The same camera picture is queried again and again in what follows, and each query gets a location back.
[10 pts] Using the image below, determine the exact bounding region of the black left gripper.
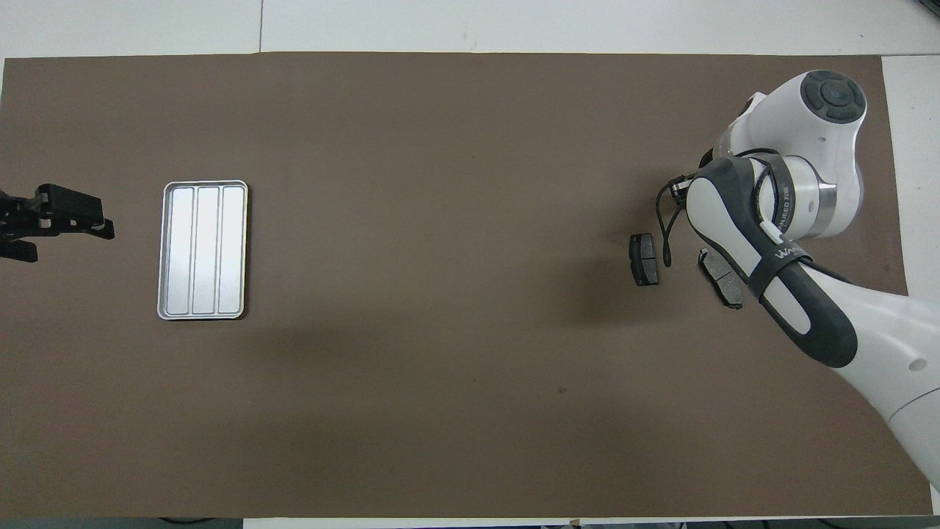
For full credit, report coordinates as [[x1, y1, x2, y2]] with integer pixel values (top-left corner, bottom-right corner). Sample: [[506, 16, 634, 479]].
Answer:
[[0, 184, 115, 264]]

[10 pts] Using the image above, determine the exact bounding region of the silver metal tray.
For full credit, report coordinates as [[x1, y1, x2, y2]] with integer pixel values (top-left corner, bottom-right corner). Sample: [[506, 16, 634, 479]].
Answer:
[[157, 180, 249, 321]]

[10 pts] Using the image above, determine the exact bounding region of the rectangular grey brake pad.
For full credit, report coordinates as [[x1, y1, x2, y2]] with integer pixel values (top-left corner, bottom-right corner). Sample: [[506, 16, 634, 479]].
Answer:
[[629, 232, 660, 287]]

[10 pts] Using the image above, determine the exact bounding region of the curved grey brake pad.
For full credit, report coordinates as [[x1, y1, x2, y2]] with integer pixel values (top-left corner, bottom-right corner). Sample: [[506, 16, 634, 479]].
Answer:
[[698, 248, 744, 310]]

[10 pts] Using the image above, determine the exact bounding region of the brown table mat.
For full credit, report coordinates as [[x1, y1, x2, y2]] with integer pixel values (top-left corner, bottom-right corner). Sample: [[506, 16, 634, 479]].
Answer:
[[0, 51, 932, 519]]

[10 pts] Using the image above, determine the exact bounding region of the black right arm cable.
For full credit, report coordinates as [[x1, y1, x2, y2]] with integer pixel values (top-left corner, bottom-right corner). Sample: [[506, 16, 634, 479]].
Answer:
[[656, 151, 779, 268]]

